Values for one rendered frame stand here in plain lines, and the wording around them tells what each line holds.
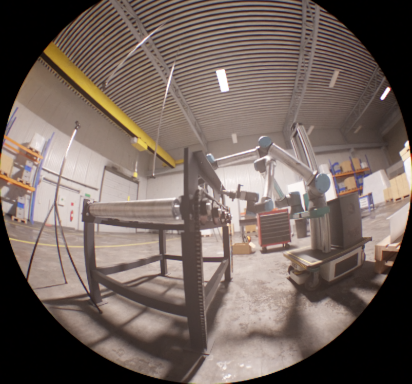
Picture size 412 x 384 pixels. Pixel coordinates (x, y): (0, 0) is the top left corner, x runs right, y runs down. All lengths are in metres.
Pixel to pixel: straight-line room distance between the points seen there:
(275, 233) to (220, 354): 2.82
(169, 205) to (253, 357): 0.96
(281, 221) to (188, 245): 2.86
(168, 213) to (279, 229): 2.90
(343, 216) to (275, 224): 2.02
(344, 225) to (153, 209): 1.60
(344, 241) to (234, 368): 1.33
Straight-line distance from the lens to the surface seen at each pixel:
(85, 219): 1.32
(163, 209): 0.70
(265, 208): 1.09
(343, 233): 1.60
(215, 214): 0.93
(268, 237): 3.29
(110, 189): 11.53
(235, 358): 0.95
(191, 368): 0.91
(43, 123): 10.30
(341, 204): 1.58
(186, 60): 8.31
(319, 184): 1.18
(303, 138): 1.75
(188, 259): 0.67
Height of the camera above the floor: 0.77
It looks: 19 degrees up
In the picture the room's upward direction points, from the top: 3 degrees counter-clockwise
